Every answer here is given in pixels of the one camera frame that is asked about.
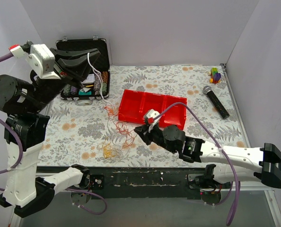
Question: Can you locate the floral patterned mat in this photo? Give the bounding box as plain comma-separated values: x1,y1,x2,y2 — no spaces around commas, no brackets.
39,65,249,167

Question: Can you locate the black poker chip case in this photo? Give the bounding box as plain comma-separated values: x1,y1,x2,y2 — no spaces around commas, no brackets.
56,38,110,104

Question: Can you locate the yellow cable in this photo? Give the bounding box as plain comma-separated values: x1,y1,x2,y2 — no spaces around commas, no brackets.
97,140,120,159

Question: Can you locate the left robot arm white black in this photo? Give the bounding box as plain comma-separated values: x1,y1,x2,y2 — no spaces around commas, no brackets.
0,44,100,218

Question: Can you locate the aluminium frame rail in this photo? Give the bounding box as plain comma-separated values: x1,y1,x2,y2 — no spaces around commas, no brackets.
8,63,281,227

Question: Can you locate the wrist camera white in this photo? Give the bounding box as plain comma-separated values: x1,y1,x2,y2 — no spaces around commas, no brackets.
144,109,161,132
26,44,61,79

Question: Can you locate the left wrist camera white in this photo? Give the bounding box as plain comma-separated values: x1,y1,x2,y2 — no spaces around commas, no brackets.
26,44,61,79

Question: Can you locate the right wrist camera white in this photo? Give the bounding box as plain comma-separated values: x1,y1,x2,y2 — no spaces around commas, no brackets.
144,109,161,132

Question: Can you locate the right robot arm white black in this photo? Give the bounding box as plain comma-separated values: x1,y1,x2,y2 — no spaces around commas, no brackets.
134,125,281,189

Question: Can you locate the black microphone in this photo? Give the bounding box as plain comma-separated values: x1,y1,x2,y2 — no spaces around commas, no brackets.
203,86,230,119

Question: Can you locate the red three-compartment bin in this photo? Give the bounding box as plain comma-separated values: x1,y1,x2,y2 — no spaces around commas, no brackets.
117,89,188,131

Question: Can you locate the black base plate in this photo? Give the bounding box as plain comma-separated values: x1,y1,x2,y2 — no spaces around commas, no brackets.
31,166,260,200

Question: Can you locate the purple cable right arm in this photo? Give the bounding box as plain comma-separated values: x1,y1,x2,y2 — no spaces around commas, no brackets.
151,102,242,227

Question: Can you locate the orange cable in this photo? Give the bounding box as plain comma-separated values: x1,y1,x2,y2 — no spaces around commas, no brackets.
104,105,136,150

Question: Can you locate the colourful toy block train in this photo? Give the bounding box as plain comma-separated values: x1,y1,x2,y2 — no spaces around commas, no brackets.
208,68,221,84

